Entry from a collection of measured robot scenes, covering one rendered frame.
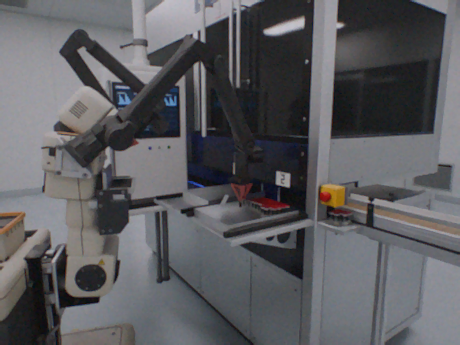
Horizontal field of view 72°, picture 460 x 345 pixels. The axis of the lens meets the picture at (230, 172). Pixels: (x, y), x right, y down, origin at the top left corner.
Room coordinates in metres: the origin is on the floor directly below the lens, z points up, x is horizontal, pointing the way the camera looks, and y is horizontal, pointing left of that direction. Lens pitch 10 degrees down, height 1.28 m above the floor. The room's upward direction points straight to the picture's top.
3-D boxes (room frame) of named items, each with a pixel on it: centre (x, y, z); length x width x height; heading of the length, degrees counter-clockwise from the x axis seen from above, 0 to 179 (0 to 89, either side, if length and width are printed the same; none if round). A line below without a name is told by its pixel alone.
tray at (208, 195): (1.61, 0.03, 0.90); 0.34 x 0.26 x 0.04; 124
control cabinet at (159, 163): (1.96, 0.53, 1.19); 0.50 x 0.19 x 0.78; 124
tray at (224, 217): (1.26, -0.06, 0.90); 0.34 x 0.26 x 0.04; 123
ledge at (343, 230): (1.20, -0.44, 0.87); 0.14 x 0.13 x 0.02; 124
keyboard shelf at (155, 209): (1.80, 0.45, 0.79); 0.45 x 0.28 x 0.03; 124
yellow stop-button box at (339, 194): (1.19, -0.40, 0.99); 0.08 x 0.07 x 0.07; 124
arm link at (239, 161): (1.32, -0.05, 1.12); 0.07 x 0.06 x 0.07; 123
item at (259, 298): (2.35, -0.18, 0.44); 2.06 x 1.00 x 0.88; 34
